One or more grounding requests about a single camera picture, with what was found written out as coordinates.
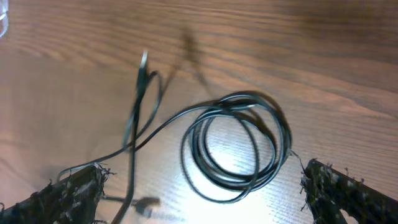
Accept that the black USB cable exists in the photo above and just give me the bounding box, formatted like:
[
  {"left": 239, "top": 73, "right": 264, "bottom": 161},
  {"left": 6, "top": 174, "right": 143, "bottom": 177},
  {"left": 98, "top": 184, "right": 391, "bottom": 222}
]
[{"left": 55, "top": 90, "right": 292, "bottom": 205}]

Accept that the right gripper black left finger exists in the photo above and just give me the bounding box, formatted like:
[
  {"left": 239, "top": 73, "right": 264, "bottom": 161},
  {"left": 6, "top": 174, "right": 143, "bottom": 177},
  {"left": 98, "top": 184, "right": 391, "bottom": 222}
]
[{"left": 1, "top": 165, "right": 108, "bottom": 224}]

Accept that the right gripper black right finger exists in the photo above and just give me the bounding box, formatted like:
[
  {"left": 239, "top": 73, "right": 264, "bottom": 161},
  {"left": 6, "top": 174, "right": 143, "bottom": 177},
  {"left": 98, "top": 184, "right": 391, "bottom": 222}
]
[{"left": 301, "top": 159, "right": 397, "bottom": 224}]

